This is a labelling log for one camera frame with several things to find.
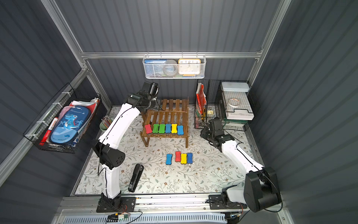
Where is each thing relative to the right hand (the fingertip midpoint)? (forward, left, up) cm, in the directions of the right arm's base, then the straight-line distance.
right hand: (206, 130), depth 87 cm
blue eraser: (-1, +24, +2) cm, 24 cm away
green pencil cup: (+4, +68, -1) cm, 68 cm away
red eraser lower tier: (+1, +37, +1) cm, 37 cm away
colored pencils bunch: (+6, +64, +3) cm, 65 cm away
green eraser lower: (+1, +32, +2) cm, 32 cm away
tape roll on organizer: (+20, -20, +5) cm, 29 cm away
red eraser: (-12, +18, -12) cm, 25 cm away
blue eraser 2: (-1, +16, +2) cm, 16 cm away
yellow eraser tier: (+1, +20, +1) cm, 20 cm away
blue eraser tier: (-12, +24, -15) cm, 31 cm away
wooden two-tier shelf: (+9, +23, 0) cm, 25 cm away
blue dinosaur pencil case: (-8, +68, +21) cm, 72 cm away
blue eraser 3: (-12, +10, -13) cm, 20 cm away
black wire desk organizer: (+38, -15, -16) cm, 44 cm away
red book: (+38, 0, -6) cm, 39 cm away
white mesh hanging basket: (+29, +19, +21) cm, 40 cm away
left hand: (+9, +30, +15) cm, 35 cm away
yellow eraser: (-13, +14, -14) cm, 24 cm away
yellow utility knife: (+25, -2, -13) cm, 28 cm away
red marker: (-16, +78, +19) cm, 81 cm away
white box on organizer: (+11, -25, +3) cm, 27 cm away
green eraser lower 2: (+1, +28, +1) cm, 28 cm away
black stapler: (-25, +42, -12) cm, 50 cm away
